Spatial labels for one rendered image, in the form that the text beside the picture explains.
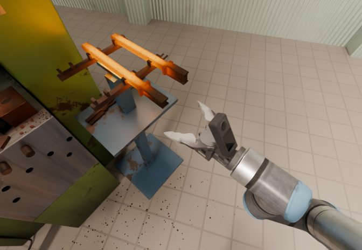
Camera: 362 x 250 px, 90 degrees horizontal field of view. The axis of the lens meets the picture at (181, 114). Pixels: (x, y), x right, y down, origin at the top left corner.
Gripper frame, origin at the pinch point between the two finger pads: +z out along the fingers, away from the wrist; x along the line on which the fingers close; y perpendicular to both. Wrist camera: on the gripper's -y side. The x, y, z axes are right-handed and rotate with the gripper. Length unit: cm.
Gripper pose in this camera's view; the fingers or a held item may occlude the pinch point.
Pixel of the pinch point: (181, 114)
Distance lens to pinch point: 52.9
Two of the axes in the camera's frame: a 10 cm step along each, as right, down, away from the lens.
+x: 6.6, -6.1, 4.4
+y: 0.0, 5.8, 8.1
